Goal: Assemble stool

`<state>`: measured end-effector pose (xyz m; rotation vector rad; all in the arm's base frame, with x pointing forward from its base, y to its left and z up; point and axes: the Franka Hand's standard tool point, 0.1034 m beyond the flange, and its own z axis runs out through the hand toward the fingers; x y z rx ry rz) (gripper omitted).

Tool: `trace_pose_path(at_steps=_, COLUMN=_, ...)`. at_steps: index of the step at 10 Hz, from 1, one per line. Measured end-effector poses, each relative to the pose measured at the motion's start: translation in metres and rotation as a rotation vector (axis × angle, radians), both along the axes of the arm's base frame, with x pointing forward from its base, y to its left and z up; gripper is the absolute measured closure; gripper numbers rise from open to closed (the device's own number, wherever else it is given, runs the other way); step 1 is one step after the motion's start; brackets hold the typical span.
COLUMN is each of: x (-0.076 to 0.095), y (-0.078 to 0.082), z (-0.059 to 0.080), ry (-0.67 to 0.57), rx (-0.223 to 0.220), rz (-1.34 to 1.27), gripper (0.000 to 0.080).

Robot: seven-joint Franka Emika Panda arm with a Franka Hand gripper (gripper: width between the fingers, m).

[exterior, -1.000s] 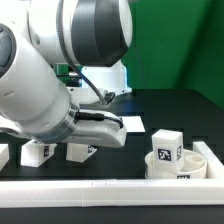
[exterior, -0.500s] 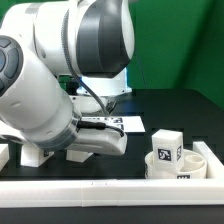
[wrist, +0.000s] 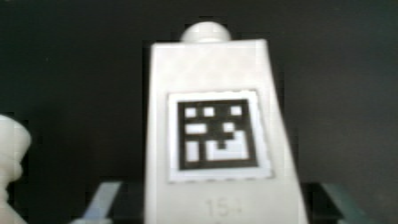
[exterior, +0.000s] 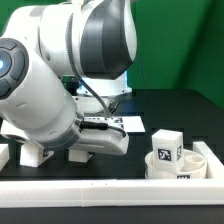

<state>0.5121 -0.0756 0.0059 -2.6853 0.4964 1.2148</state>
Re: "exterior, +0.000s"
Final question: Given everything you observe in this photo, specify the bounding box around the white round stool seat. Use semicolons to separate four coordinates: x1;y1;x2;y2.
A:
145;149;207;179

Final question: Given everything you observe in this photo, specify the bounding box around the white left fence bar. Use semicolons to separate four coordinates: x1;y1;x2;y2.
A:
0;144;9;171

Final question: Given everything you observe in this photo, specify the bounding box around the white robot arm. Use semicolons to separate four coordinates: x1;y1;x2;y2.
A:
0;0;137;155

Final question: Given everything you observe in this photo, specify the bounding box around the paper sheet with markers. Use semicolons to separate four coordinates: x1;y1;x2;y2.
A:
82;116;145;133

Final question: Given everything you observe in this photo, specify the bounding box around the white front fence bar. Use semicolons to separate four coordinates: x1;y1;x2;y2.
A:
0;179;224;208

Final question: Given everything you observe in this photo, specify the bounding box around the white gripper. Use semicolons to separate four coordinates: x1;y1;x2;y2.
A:
69;126;129;156

